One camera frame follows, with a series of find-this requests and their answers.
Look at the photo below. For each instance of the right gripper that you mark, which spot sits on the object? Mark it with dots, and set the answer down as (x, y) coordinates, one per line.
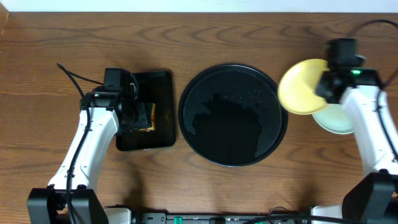
(325, 88)

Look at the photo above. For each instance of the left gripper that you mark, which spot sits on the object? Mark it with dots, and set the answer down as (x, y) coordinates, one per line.
(137, 115)

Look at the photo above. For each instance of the orange green sponge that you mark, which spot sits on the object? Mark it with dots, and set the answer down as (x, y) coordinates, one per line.
(150, 107)

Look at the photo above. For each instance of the mint plate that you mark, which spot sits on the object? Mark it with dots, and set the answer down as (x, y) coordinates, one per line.
(333, 119)

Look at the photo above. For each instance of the yellow plate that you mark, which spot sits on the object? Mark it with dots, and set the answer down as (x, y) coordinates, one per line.
(296, 90)

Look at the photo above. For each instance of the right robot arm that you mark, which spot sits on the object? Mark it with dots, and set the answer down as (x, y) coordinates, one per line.
(360, 93)

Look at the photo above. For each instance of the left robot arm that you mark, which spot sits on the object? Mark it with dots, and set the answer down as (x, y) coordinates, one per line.
(70, 196)

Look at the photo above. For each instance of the rectangular black tray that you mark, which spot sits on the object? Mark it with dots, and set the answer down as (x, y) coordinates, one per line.
(154, 87)

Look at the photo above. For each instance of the round black tray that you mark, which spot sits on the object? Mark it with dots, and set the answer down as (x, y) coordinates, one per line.
(230, 115)

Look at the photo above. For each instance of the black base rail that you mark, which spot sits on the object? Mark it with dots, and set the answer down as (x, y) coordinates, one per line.
(217, 218)

